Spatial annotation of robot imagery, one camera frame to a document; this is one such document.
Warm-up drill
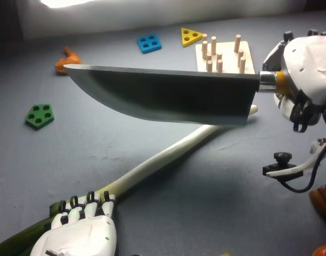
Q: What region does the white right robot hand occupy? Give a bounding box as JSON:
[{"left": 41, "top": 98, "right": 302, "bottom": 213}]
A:
[{"left": 262, "top": 28, "right": 326, "bottom": 133}]

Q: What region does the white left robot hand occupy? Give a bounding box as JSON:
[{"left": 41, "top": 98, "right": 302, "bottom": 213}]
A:
[{"left": 29, "top": 190, "right": 118, "bottom": 256}]

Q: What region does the long green leek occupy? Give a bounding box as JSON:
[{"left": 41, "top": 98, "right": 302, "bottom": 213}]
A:
[{"left": 0, "top": 103, "right": 259, "bottom": 256}]

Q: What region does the large steel kitchen knife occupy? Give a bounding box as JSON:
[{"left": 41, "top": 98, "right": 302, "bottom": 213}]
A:
[{"left": 63, "top": 63, "right": 289, "bottom": 126}]

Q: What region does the wooden peg board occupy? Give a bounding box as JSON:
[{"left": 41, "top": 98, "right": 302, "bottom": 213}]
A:
[{"left": 195, "top": 34, "right": 256, "bottom": 75}]

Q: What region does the yellow triangle block with holes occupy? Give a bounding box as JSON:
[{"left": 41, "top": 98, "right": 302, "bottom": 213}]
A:
[{"left": 181, "top": 27, "right": 203, "bottom": 48}]

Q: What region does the green pentagon block with holes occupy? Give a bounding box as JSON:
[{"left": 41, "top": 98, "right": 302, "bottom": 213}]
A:
[{"left": 25, "top": 103, "right": 55, "bottom": 131}]

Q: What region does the grey tablecloth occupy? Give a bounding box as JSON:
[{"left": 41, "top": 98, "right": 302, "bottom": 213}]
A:
[{"left": 0, "top": 10, "right": 326, "bottom": 256}]

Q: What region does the brown ridged toy meat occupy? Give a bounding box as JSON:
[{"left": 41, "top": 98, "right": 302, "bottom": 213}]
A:
[{"left": 308, "top": 183, "right": 326, "bottom": 223}]

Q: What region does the blue square block with holes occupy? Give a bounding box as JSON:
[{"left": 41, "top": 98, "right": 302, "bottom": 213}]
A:
[{"left": 136, "top": 34, "right": 162, "bottom": 54}]

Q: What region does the orange toy chicken wing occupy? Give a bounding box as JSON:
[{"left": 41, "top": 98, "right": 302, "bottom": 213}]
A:
[{"left": 55, "top": 46, "right": 82, "bottom": 76}]

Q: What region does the black cable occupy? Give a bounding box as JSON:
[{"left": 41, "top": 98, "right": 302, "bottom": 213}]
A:
[{"left": 277, "top": 137, "right": 326, "bottom": 193}]

